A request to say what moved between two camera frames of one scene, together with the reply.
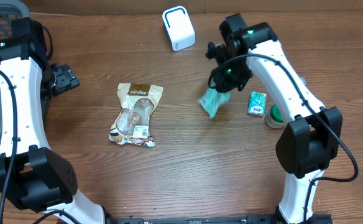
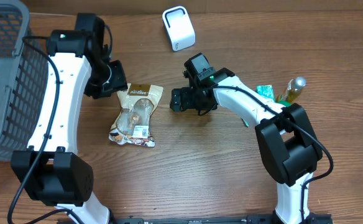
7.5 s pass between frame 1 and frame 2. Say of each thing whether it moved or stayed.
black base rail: stayed
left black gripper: moved
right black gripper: moved
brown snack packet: stayed
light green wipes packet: moved
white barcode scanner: stayed
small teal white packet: moved
